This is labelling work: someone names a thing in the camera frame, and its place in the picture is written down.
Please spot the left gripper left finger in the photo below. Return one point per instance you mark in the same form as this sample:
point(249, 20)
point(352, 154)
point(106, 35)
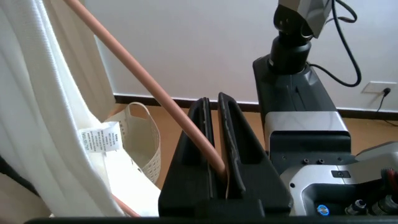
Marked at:
point(183, 193)

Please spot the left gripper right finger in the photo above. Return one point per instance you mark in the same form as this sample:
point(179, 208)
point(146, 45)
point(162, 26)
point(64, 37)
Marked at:
point(258, 186)

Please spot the pink clothes hanger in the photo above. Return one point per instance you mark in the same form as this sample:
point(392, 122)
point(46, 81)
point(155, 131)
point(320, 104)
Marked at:
point(140, 74)

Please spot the white garment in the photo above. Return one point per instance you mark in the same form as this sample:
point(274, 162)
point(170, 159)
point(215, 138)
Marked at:
point(37, 124)

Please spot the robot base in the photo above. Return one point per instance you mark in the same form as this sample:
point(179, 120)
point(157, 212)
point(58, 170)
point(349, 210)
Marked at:
point(298, 93)

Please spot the white laundry basket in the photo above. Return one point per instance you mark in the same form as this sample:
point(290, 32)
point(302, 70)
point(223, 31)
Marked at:
point(146, 140)

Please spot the white wall socket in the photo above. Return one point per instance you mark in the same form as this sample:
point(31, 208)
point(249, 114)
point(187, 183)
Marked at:
point(373, 87)

